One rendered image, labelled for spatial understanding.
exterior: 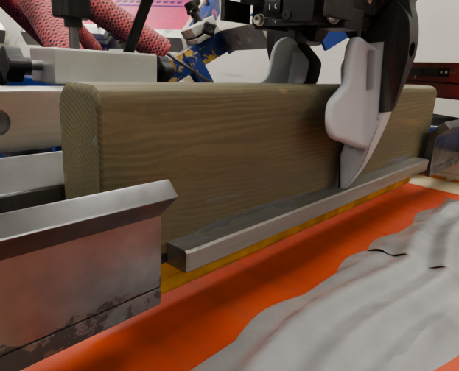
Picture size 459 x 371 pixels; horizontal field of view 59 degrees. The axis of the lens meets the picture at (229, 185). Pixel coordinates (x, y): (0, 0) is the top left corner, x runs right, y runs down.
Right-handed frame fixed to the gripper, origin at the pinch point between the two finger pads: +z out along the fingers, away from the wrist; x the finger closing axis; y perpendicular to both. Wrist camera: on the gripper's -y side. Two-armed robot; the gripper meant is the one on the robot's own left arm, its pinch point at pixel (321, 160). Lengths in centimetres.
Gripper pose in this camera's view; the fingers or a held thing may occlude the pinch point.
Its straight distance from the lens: 29.2
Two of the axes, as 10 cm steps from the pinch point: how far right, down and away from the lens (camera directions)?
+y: -6.8, 1.8, -7.1
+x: 7.3, 2.3, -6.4
